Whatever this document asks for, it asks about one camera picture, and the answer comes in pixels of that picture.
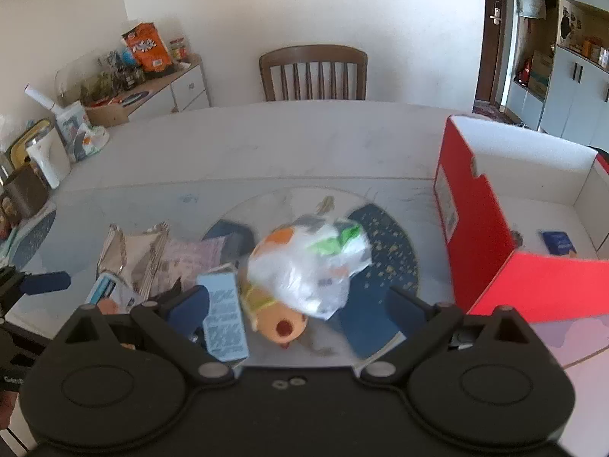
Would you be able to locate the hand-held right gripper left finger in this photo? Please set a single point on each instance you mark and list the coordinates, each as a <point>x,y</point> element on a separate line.
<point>190,307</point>

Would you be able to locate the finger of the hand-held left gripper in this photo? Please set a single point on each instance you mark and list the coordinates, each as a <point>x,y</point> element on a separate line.
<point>45,282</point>

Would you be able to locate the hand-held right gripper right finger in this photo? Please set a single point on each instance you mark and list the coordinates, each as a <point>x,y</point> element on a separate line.
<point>404,305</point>

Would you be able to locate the light blue carton box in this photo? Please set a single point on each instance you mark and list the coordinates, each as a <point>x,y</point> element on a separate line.
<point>223,314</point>

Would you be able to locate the purple printed snack packet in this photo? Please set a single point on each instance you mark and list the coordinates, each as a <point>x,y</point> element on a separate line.
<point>190,253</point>

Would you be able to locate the tan toy pig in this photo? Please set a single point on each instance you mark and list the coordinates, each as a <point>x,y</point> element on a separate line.
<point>276,324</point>

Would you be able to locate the white plastic bag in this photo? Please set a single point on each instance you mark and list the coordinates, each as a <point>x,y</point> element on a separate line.
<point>309,266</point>

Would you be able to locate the red cardboard box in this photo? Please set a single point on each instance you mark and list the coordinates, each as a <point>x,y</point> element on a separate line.
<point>476,228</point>

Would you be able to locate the white marble desktop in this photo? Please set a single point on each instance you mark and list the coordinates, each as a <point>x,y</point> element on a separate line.
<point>285,143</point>

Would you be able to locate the blue and white packet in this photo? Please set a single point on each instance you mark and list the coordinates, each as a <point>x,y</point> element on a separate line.
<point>107,291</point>

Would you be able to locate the silver foil packet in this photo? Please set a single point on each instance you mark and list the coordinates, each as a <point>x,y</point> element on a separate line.
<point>133,257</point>

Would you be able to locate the dark mug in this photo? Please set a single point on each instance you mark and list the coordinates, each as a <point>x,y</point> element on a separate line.
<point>21,193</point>

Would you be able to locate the white countertop appliance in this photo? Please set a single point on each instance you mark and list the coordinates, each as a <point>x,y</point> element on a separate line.
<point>45,162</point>

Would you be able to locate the yellow rimmed tray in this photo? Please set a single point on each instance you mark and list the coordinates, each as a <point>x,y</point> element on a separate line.
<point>21,140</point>

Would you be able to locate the bagged tissue pack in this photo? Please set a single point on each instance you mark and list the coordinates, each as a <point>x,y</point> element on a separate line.
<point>83,135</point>

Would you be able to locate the small dark blue box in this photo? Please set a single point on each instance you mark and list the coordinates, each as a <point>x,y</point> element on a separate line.
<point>556,243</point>

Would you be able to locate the small wooden box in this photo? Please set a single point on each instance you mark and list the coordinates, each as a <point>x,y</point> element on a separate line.
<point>110,114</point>

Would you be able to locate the glass tank with plants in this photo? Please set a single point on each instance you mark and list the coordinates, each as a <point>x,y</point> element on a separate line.
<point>97,83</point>

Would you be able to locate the white wooden sideboard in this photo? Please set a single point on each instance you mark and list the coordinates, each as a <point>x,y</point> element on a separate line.
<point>185,88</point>

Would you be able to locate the orange snack bag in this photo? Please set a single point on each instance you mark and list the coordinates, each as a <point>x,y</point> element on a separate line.
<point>148,48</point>

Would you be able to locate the glass jar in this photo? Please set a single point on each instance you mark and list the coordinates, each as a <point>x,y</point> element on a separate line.
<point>178,50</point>

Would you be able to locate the red item on shelf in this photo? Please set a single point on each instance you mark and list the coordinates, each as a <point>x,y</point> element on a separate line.
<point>523,72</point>

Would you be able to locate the brown wooden chair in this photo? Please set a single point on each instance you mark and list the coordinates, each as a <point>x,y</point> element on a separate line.
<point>311,59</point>

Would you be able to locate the cardboard box on shelf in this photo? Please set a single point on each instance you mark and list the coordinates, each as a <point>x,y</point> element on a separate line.
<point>541,74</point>

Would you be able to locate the brown door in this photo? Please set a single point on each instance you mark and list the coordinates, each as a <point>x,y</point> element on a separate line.
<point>492,47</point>

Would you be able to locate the hanging grey bag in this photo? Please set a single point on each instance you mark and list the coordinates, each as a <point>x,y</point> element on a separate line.
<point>530,4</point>

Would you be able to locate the grey wall cabinet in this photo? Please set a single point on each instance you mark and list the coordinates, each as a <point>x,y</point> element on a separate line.
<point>573,85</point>

